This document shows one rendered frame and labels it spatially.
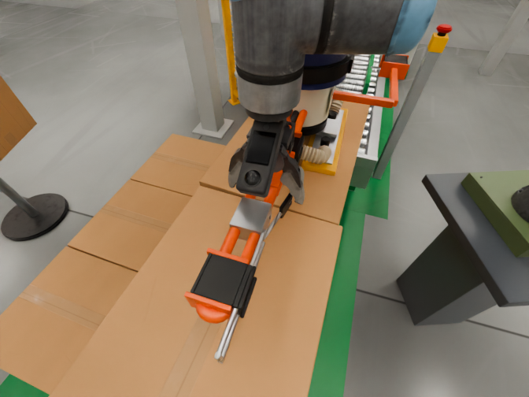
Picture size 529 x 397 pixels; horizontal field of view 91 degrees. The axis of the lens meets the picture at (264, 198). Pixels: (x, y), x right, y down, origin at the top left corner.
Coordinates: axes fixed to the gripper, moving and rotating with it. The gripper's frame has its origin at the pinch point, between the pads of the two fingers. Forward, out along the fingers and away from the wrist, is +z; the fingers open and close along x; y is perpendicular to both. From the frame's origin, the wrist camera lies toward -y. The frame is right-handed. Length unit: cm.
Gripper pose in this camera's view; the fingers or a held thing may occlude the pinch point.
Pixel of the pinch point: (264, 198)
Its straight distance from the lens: 52.9
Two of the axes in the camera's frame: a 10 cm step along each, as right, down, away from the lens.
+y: 3.0, -7.3, 6.2
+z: 0.0, 6.4, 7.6
